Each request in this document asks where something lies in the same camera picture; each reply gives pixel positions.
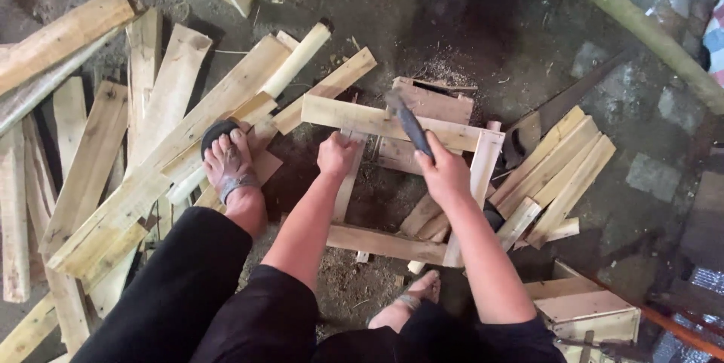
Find person's left hand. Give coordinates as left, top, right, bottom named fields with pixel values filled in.
left=316, top=130, right=362, bottom=182

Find person's right hand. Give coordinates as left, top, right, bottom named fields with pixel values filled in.
left=414, top=130, right=474, bottom=207

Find wooden slat frame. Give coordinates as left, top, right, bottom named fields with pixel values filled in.
left=300, top=94, right=506, bottom=269

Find dark metal hammer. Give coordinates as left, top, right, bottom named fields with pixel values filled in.
left=385, top=90, right=435, bottom=159

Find white round pipe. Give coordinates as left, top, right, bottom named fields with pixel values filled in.
left=166, top=22, right=333, bottom=207

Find person's left foot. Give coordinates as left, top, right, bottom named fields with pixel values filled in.
left=202, top=121, right=270, bottom=239

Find person's foot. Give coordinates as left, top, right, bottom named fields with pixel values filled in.
left=202, top=121, right=270, bottom=239
left=367, top=270, right=442, bottom=333

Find small weathered wooden box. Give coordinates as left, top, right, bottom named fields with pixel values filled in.
left=377, top=76, right=477, bottom=176

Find short wood offcuts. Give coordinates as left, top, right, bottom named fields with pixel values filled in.
left=398, top=192, right=453, bottom=243

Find person's right foot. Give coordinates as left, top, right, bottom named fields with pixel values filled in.
left=367, top=270, right=442, bottom=333

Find handsaw with dark blade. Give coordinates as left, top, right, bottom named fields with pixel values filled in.
left=502, top=49, right=641, bottom=170

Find pile of wooden planks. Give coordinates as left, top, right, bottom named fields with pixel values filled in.
left=0, top=0, right=379, bottom=363

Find stack of short wooden slats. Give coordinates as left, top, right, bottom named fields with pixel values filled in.
left=488, top=105, right=618, bottom=252

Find person's black trousers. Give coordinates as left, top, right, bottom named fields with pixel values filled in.
left=70, top=206, right=255, bottom=363

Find pale wooden crate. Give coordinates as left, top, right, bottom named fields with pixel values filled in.
left=523, top=260, right=643, bottom=363

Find green bamboo pole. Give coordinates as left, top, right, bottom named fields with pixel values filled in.
left=534, top=0, right=724, bottom=116

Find dark metal tool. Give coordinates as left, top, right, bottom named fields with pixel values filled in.
left=555, top=336, right=652, bottom=363

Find striped woven bag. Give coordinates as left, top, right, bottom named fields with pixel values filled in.
left=703, top=0, right=724, bottom=89

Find orange metal bar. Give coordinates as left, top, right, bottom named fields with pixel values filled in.
left=638, top=302, right=724, bottom=359

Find black sandal with grey strap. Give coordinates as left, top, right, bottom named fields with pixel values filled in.
left=200, top=119, right=262, bottom=206

